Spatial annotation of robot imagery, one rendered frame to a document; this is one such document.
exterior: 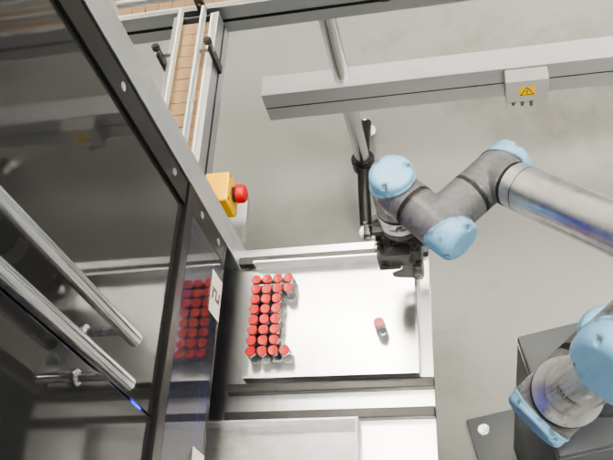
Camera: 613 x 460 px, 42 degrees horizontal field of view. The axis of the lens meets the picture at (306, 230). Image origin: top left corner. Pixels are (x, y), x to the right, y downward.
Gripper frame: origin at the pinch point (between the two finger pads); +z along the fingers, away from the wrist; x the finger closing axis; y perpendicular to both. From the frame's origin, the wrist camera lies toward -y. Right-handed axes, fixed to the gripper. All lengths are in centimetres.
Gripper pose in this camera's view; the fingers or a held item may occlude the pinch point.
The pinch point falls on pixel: (421, 273)
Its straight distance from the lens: 157.2
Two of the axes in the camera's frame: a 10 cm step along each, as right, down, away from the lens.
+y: -9.8, 0.8, 2.0
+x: -0.4, 8.5, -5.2
